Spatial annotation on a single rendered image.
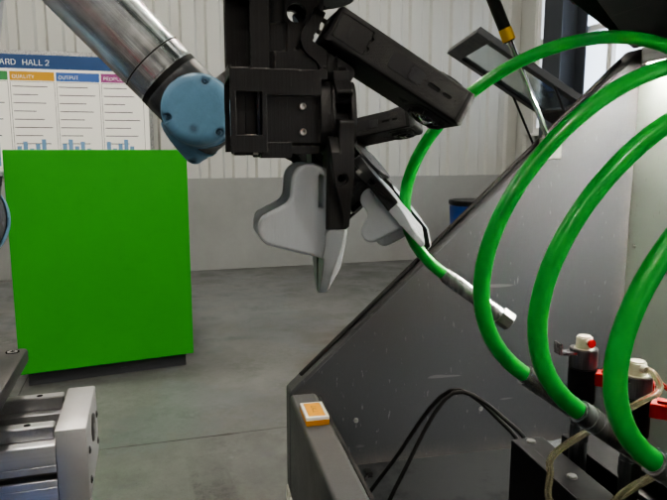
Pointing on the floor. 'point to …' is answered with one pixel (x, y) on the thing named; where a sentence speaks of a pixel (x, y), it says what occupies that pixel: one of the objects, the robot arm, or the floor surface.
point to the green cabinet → (99, 260)
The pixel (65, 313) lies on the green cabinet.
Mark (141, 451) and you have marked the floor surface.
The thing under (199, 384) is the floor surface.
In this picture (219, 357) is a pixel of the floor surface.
